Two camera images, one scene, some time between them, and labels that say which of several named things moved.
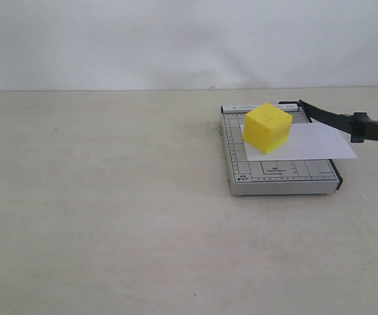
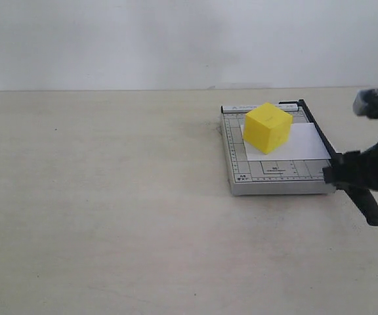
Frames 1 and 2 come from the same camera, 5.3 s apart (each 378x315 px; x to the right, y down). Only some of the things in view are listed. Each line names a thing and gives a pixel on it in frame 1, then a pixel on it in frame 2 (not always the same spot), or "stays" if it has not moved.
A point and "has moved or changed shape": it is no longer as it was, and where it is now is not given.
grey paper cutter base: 295,177 stays
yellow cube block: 267,128 stays
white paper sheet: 319,141 has moved or changed shape
